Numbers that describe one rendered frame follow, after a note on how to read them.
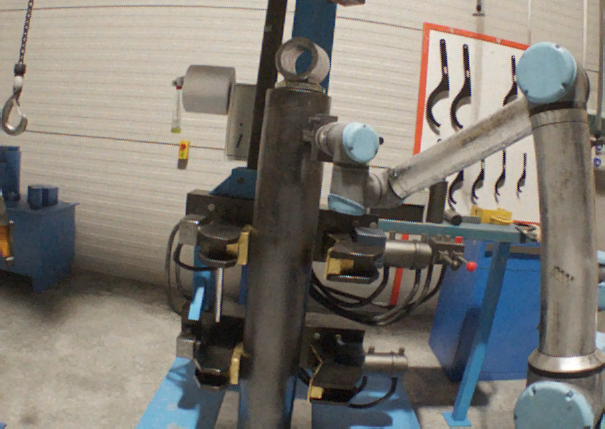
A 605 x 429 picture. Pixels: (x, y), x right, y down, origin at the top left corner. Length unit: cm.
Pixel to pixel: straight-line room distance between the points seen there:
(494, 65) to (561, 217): 311
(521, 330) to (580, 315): 206
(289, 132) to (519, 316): 192
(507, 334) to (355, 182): 195
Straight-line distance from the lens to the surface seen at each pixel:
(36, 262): 349
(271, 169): 140
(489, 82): 378
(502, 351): 286
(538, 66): 81
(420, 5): 376
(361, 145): 105
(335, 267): 139
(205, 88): 233
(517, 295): 274
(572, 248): 78
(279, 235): 141
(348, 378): 160
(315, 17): 194
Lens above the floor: 132
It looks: 5 degrees down
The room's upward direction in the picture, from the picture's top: 6 degrees clockwise
